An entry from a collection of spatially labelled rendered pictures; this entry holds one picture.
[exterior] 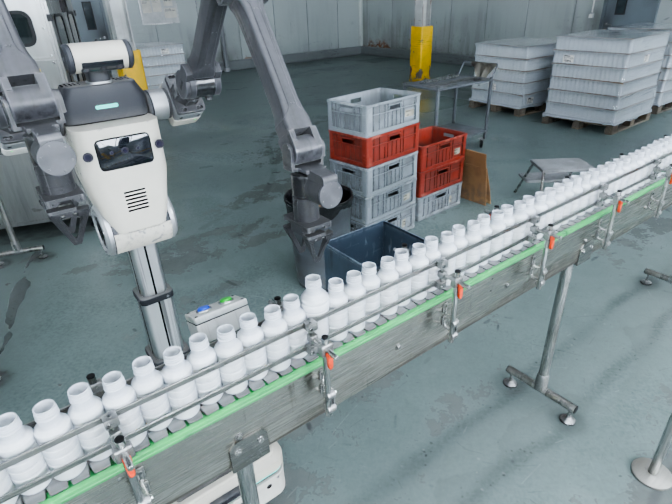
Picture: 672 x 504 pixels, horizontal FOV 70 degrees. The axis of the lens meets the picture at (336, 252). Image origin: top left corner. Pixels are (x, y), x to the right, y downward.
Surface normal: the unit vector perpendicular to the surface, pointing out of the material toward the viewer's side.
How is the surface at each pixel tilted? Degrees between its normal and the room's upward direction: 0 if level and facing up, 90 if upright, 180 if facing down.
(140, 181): 90
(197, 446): 90
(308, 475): 0
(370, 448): 0
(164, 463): 90
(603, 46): 90
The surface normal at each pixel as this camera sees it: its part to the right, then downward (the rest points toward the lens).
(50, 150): 0.62, 0.36
